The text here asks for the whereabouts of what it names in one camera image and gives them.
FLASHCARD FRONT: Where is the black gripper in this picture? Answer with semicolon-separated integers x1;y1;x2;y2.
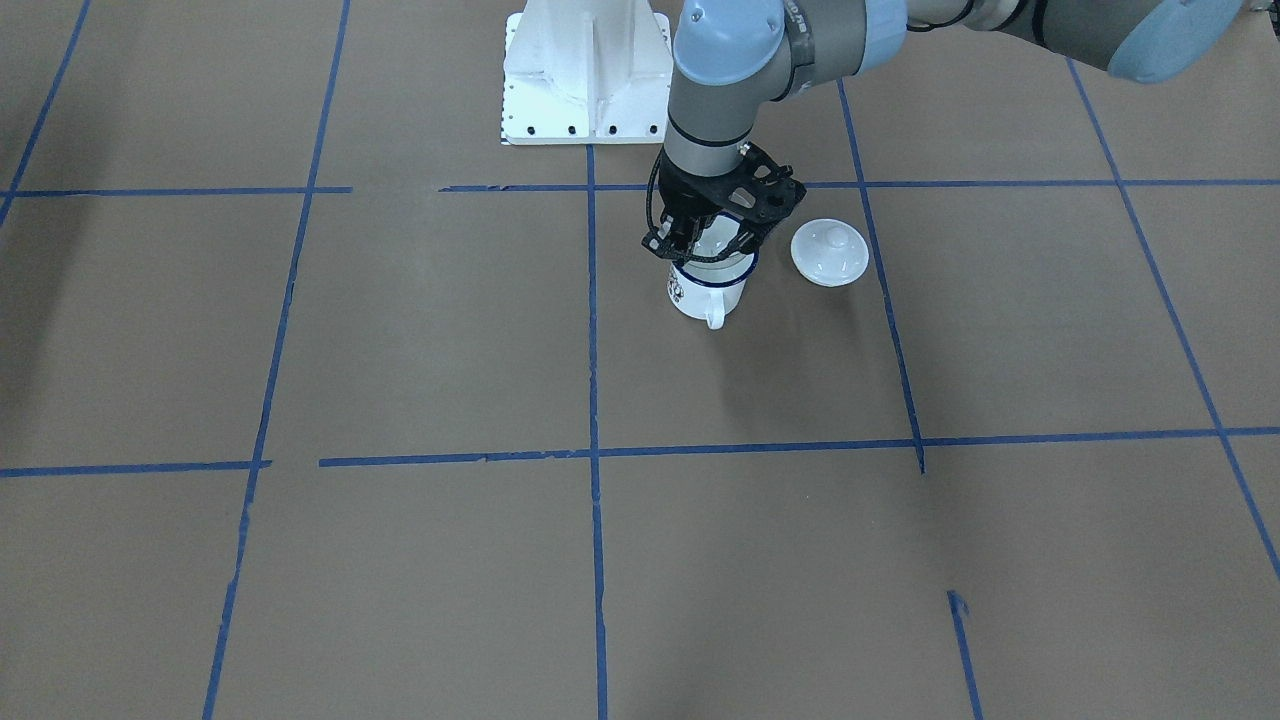
645;150;746;263

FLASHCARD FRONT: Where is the white enamel mug blue rim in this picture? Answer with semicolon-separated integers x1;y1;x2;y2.
667;252;759;331

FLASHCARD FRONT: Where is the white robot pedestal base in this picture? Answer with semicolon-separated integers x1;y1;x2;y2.
500;1;673;146

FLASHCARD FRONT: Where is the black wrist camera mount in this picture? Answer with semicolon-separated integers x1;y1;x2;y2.
710;143;806;254

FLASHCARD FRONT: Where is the clear glass funnel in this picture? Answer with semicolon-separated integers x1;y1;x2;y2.
676;213;755;270

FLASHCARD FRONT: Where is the white ceramic lid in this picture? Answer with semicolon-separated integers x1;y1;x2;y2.
790;218;870;288

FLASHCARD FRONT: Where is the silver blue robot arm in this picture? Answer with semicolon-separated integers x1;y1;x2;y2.
643;1;1242;265

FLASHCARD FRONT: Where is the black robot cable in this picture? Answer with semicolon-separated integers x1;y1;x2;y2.
645;150;669;241

